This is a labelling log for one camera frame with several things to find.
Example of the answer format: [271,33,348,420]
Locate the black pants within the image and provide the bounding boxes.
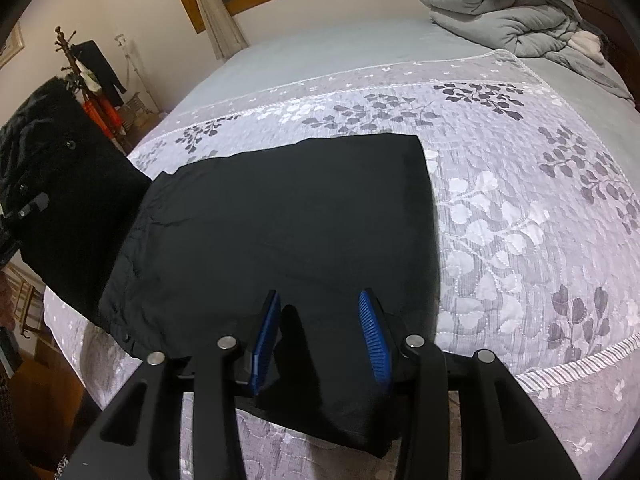
[1,78,438,456]

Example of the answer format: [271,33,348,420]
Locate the orange bag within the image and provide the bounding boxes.
[82,94,125,139]

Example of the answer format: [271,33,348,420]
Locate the woven basket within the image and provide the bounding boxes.
[117,92,160,133]

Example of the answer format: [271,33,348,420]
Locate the black hanging garment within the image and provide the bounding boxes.
[70,40,127,107]

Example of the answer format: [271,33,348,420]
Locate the wooden coat rack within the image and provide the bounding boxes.
[54,26,128,154]

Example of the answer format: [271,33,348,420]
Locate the white tripod stand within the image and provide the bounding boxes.
[114,34,163,115]

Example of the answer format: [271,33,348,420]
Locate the grey floral quilted bedspread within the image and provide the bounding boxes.
[41,48,640,480]

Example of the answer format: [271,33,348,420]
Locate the light blue bed mattress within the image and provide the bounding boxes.
[132,21,639,191]

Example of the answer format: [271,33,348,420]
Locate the beige curtain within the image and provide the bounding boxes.
[181,0,247,61]

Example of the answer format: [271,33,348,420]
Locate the folded grey duvet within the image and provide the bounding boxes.
[419,0,634,102]

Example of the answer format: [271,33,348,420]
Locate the white cloth on duvet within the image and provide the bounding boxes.
[567,29,604,64]

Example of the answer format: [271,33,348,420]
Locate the dark wooden headboard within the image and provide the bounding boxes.
[574,0,639,106]

